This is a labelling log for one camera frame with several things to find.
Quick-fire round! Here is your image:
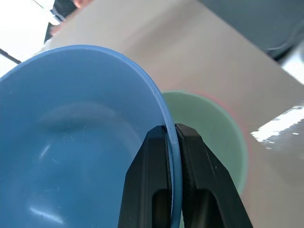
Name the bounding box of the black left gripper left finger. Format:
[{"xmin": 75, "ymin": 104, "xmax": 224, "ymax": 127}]
[{"xmin": 117, "ymin": 125, "xmax": 175, "ymax": 228}]

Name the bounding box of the person in dark clothes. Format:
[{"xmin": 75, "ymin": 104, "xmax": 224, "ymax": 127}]
[{"xmin": 44, "ymin": 0, "xmax": 92, "ymax": 45}]

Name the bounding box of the blue bowl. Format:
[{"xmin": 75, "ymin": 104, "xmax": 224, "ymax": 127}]
[{"xmin": 0, "ymin": 45, "xmax": 184, "ymax": 228}]

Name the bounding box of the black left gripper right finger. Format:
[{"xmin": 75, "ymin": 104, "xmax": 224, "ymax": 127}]
[{"xmin": 174, "ymin": 123, "xmax": 254, "ymax": 228}]

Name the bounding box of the green bowl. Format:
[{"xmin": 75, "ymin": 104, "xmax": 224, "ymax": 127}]
[{"xmin": 161, "ymin": 90, "xmax": 248, "ymax": 228}]

